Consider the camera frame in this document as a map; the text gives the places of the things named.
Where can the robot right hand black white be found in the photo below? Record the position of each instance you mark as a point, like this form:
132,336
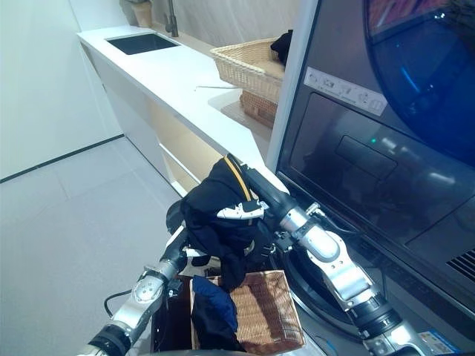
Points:
271,194

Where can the robot left hand black white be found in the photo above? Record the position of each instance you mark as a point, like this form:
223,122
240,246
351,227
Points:
174,248

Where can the black garment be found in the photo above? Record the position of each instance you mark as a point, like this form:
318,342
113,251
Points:
215,230

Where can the robot left arm silver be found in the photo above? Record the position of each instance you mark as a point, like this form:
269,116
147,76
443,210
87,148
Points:
144,296

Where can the round glass washing machine door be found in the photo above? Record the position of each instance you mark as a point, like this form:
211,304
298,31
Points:
172,219

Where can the dark grey washing machine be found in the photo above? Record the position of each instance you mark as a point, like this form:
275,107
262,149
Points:
408,308

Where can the navy blue garment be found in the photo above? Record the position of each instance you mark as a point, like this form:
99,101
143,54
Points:
215,311

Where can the dark brown tray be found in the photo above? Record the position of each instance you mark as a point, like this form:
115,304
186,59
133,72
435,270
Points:
170,326

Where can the small brown wicker basket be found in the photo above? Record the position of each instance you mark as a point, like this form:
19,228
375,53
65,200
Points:
258,107

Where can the robot grey torso and legs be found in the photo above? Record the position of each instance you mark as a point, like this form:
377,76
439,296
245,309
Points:
208,352

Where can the brown wicker laundry basket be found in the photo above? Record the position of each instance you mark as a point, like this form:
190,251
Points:
267,308

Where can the white pictogram sticker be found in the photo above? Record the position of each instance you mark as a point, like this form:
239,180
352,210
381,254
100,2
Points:
345,91

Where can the light wicker basket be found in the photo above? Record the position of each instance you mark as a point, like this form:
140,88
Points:
241,68

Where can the black cloth in light basket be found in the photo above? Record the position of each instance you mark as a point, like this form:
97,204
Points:
282,46

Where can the black inset sink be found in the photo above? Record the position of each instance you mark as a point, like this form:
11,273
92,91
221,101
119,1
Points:
143,43

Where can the dark tall faucet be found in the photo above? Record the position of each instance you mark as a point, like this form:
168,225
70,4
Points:
171,22

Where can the blue white energy label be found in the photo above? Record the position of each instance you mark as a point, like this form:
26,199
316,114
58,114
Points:
434,339

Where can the flower pot with white flowers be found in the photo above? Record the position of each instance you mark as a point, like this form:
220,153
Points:
143,15

